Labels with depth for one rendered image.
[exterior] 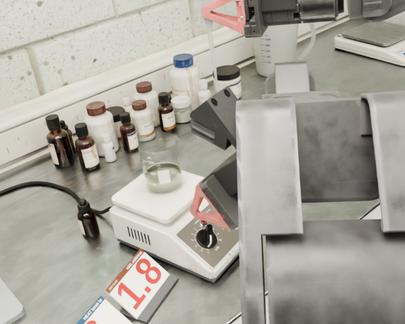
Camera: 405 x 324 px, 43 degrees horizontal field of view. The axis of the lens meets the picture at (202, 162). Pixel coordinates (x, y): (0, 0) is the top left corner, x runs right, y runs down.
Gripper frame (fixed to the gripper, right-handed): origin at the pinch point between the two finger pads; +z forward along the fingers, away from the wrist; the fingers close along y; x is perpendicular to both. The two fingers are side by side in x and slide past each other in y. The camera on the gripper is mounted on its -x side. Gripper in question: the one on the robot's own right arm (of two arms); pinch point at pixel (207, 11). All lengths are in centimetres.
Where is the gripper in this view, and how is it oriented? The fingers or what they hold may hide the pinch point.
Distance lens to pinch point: 83.3
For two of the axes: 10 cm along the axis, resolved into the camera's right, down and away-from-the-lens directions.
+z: -9.5, -0.1, 3.2
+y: -2.8, 5.0, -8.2
